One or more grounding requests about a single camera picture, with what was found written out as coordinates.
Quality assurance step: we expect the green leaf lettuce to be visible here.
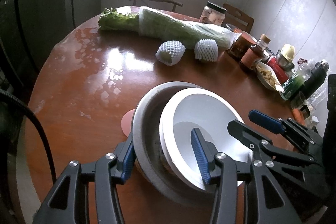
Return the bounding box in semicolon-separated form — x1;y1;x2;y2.
98;7;141;33

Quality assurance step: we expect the small steel bowl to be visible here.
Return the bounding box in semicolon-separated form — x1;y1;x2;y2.
276;49;296;71

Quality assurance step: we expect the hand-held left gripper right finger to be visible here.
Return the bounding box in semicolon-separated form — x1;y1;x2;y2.
190;127;303;224

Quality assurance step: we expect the grey refrigerator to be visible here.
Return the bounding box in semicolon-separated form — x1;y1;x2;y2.
0;0;76;114

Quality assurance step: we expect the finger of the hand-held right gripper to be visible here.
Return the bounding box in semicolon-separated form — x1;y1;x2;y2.
227;119;319;168
248;109;319;151

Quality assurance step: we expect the glass cup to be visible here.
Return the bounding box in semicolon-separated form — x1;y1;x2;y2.
290;91;307;110

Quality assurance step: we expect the yellow plastic cup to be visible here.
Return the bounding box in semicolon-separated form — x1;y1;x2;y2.
280;44;295;62

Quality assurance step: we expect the plastic bottle with green liquid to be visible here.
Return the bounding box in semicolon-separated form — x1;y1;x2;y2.
280;57;315;101

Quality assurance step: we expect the red-brown bear face plate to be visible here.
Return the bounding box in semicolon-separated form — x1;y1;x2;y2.
121;109;137;136

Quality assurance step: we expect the clear jar with black lid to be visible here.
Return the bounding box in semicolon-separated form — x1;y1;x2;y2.
199;1;227;26

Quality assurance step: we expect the white dish of pickles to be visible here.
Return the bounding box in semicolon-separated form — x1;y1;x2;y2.
255;62;285;92

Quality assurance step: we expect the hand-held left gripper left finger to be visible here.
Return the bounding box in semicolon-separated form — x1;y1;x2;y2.
34;132;136;224

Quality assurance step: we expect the fruit in white foam net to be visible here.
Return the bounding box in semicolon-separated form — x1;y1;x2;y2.
194;39;219;62
155;40;186;66

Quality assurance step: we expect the plastic-wrapped napa cabbage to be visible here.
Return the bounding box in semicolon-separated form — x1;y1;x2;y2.
138;6;238;50

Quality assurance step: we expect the amber sauce bottle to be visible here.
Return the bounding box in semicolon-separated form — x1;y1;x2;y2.
239;34;271;73

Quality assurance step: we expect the red box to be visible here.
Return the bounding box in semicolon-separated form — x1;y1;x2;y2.
266;56;296;84

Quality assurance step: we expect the small white bowl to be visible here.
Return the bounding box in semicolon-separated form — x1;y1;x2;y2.
165;88;253;191

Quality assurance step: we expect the black thermos flask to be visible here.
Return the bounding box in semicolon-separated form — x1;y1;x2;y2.
297;61;330;104

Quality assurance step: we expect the orange carrot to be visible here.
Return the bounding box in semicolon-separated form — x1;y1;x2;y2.
292;109;305;122

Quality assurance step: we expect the dark wooden chair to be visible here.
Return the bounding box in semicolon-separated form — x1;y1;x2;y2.
223;3;255;33

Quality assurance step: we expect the red sauce jar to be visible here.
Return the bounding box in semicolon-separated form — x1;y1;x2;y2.
227;30;258;58

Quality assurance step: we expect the crumpled clear plastic bag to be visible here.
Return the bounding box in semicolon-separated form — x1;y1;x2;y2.
310;84;328;110

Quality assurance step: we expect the shiny steel bowl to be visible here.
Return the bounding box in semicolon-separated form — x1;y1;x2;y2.
131;81;252;207

